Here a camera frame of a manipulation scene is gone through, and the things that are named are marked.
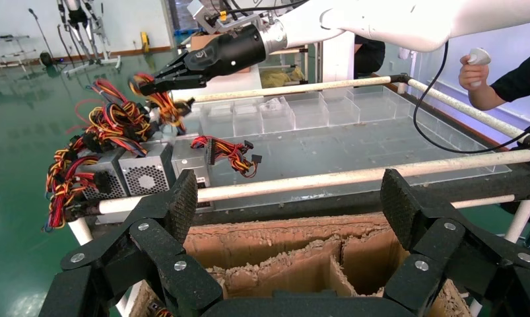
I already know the red yellow black wire bundle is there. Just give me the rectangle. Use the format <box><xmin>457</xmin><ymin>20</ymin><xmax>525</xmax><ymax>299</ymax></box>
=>
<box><xmin>43</xmin><ymin>135</ymin><xmax>100</xmax><ymax>231</ymax></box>
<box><xmin>147</xmin><ymin>300</ymin><xmax>174</xmax><ymax>317</ymax></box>
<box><xmin>74</xmin><ymin>98</ymin><xmax>159</xmax><ymax>157</ymax></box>
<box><xmin>129</xmin><ymin>72</ymin><xmax>197</xmax><ymax>135</ymax></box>

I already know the white handheld controller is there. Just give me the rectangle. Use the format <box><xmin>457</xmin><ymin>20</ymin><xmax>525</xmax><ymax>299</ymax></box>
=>
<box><xmin>467</xmin><ymin>47</ymin><xmax>492</xmax><ymax>67</ymax></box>

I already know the person's bare hand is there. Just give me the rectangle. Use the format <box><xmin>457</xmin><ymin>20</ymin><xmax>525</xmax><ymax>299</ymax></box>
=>
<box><xmin>458</xmin><ymin>54</ymin><xmax>493</xmax><ymax>92</ymax></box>

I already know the red wire bundle black connector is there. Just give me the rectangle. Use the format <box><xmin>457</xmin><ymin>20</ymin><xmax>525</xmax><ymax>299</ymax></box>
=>
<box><xmin>190</xmin><ymin>135</ymin><xmax>264</xmax><ymax>180</ymax></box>

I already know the yellow cloth pile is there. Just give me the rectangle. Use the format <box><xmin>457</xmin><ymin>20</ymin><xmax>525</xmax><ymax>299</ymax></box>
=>
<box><xmin>259</xmin><ymin>65</ymin><xmax>308</xmax><ymax>90</ymax></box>

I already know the small brown cardboard box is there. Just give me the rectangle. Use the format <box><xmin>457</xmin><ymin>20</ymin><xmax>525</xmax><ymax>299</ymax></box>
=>
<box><xmin>189</xmin><ymin>34</ymin><xmax>224</xmax><ymax>50</ymax></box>

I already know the white square column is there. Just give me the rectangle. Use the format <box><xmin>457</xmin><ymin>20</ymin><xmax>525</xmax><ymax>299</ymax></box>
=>
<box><xmin>321</xmin><ymin>30</ymin><xmax>356</xmax><ymax>85</ymax></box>

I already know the black cable with yellow tag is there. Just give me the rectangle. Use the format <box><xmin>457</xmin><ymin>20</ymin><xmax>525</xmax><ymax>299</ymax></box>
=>
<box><xmin>209</xmin><ymin>0</ymin><xmax>312</xmax><ymax>24</ymax></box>

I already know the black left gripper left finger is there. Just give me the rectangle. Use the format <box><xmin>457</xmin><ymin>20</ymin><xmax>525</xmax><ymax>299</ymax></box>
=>
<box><xmin>39</xmin><ymin>168</ymin><xmax>225</xmax><ymax>317</ymax></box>

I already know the clear acrylic divider tray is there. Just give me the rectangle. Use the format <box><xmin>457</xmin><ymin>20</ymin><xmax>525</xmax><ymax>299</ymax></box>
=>
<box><xmin>194</xmin><ymin>85</ymin><xmax>513</xmax><ymax>209</ymax></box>

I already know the person in black clothes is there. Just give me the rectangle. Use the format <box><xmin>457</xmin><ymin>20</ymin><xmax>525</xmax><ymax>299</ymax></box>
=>
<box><xmin>354</xmin><ymin>34</ymin><xmax>387</xmax><ymax>80</ymax></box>

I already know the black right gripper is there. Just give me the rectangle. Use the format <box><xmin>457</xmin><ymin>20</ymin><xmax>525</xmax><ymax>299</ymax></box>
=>
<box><xmin>137</xmin><ymin>23</ymin><xmax>269</xmax><ymax>96</ymax></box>

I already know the grey metal frame table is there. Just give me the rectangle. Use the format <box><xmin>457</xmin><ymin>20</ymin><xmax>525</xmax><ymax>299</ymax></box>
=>
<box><xmin>0</xmin><ymin>26</ymin><xmax>32</xmax><ymax>71</ymax></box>

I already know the red blue wire bundle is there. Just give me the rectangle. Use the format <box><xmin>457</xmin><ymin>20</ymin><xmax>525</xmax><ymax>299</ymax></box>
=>
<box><xmin>89</xmin><ymin>77</ymin><xmax>133</xmax><ymax>108</ymax></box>

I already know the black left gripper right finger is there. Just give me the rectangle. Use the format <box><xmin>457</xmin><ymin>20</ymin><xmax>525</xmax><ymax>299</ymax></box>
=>
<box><xmin>380</xmin><ymin>168</ymin><xmax>530</xmax><ymax>317</ymax></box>

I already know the person in dark shirt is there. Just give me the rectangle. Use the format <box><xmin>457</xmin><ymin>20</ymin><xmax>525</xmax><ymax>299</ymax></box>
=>
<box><xmin>490</xmin><ymin>42</ymin><xmax>530</xmax><ymax>148</ymax></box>

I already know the cardboard divider insert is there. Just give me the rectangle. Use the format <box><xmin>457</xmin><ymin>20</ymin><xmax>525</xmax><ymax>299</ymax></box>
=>
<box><xmin>207</xmin><ymin>236</ymin><xmax>407</xmax><ymax>299</ymax></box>

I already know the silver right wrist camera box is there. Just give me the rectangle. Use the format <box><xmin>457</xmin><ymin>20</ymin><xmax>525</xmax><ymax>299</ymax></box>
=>
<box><xmin>187</xmin><ymin>0</ymin><xmax>231</xmax><ymax>36</ymax></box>

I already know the person's bare forearm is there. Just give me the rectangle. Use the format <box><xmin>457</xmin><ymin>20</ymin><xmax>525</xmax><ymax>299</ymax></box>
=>
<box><xmin>467</xmin><ymin>83</ymin><xmax>513</xmax><ymax>112</ymax></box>

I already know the thin black tripod stand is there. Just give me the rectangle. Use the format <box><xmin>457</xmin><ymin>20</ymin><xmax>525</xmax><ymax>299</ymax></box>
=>
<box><xmin>27</xmin><ymin>7</ymin><xmax>58</xmax><ymax>68</ymax></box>

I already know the grey power supply unit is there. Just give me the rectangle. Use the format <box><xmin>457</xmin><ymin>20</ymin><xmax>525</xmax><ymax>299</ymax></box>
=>
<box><xmin>77</xmin><ymin>149</ymin><xmax>128</xmax><ymax>203</ymax></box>
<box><xmin>171</xmin><ymin>139</ymin><xmax>213</xmax><ymax>213</ymax></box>
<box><xmin>117</xmin><ymin>142</ymin><xmax>175</xmax><ymax>197</ymax></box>

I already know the robot on wheeled stand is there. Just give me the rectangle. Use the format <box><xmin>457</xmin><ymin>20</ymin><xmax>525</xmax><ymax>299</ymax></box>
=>
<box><xmin>55</xmin><ymin>0</ymin><xmax>123</xmax><ymax>79</ymax></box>

